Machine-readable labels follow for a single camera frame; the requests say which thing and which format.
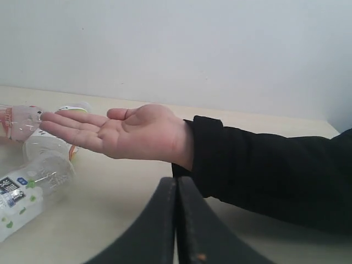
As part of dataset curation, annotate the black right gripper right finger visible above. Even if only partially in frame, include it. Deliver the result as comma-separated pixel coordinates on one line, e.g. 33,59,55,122
177,177,271,264

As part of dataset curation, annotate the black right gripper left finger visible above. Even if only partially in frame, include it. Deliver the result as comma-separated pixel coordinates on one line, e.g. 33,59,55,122
88,178,176,264

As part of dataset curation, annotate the Suntory white label bottle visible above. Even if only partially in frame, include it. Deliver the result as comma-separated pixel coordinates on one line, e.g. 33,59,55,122
1,152,75,242

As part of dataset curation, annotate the butterfly label clear bottle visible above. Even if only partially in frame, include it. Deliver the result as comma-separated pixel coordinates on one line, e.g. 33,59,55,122
23,101,93,166

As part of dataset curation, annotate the pink peach drink bottle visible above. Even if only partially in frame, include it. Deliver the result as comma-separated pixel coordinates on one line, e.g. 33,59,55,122
1,105,43,142

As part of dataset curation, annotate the open person's hand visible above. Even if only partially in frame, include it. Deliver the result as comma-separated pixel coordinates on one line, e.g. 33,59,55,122
40,104,194,171

